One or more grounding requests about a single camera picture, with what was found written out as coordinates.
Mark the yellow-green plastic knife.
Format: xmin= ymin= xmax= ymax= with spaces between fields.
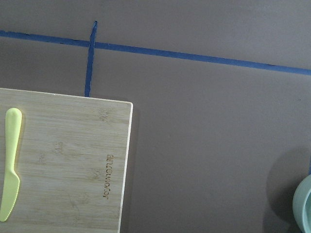
xmin=0 ymin=108 xmax=22 ymax=222

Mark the bamboo cutting board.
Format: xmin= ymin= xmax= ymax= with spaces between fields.
xmin=0 ymin=88 xmax=133 ymax=233

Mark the mint green bowl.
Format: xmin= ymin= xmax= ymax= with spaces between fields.
xmin=293 ymin=175 xmax=311 ymax=233

